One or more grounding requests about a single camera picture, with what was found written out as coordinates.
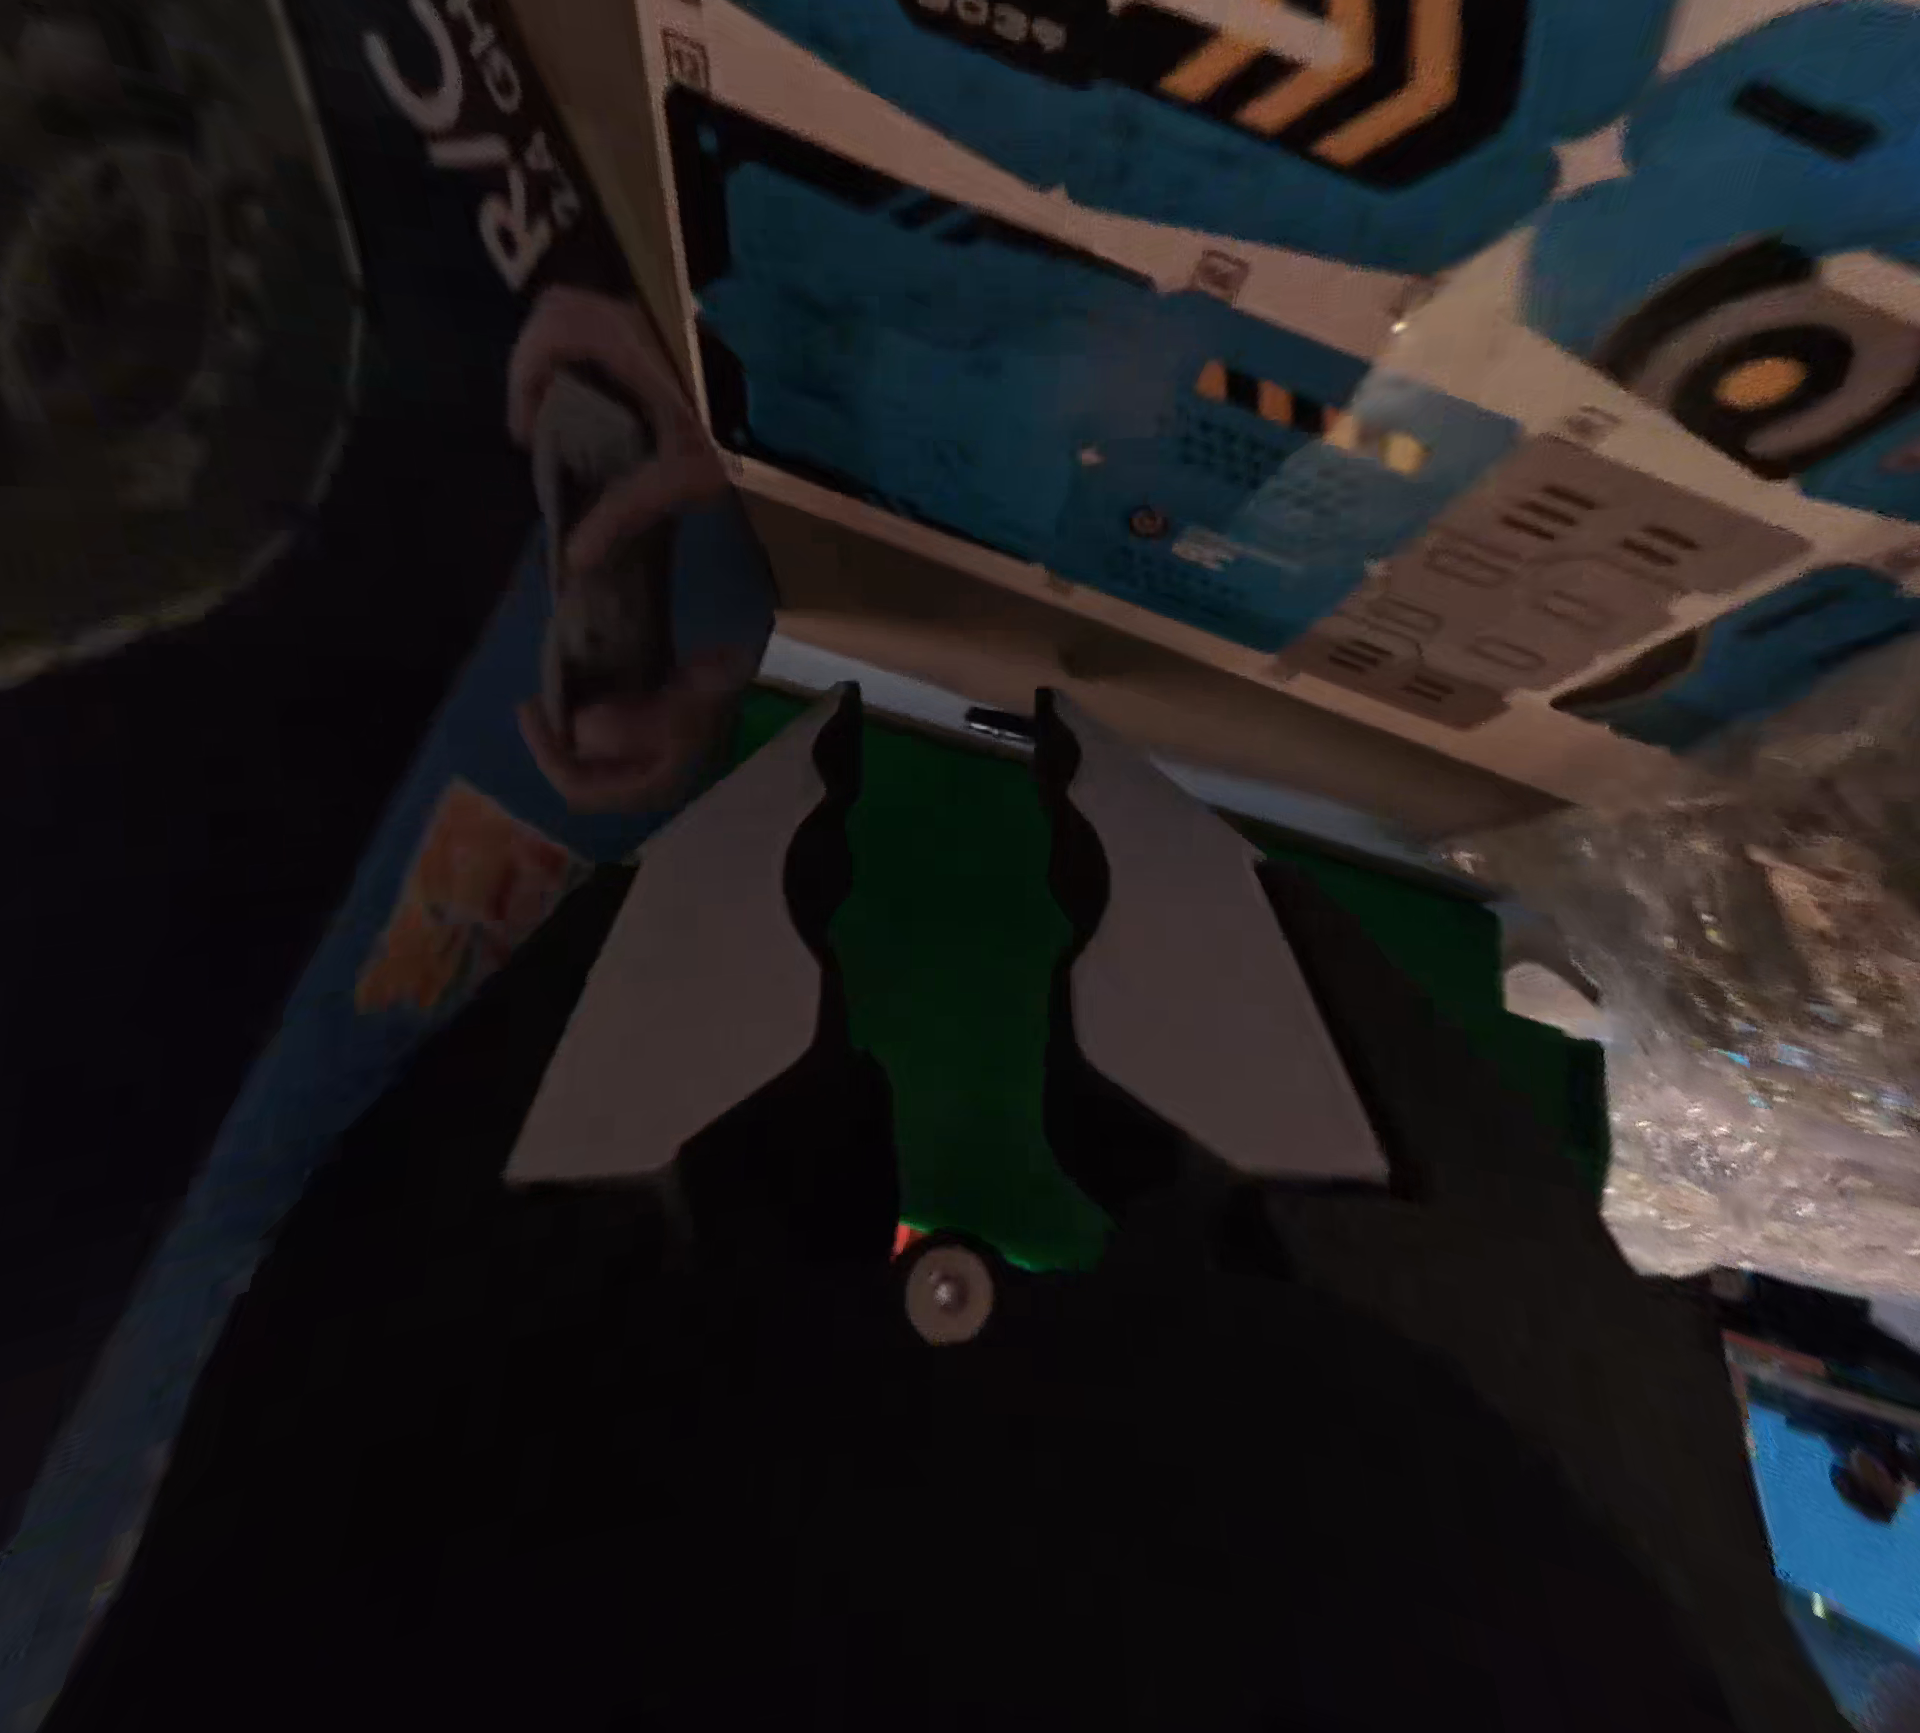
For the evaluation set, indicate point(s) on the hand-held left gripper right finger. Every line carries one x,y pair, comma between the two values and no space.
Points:
1214,1000

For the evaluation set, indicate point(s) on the clear bubble wrap bag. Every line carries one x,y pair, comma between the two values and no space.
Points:
1771,1015

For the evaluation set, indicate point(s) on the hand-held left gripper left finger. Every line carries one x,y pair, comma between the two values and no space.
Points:
689,1000

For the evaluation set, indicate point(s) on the green plastic bin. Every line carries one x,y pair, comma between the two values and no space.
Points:
961,938

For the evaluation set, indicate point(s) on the blue sticker sheet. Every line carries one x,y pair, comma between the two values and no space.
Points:
1049,37

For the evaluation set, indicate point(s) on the dark blue toy set box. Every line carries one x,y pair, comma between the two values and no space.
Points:
448,112

